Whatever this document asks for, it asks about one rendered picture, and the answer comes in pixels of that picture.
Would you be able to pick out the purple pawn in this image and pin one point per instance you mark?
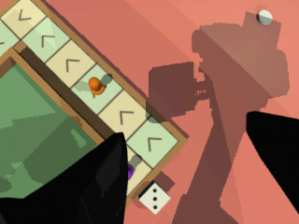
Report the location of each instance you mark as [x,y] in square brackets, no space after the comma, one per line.
[131,171]

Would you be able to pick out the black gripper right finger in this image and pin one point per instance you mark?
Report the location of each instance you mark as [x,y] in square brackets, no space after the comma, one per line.
[276,140]

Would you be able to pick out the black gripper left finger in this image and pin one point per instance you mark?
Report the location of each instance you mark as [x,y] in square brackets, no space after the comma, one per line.
[92,191]

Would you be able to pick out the orange pawn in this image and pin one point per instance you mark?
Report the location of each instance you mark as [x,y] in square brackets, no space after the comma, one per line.
[96,86]

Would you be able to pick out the grey die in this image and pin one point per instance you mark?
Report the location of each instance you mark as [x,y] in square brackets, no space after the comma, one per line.
[154,197]

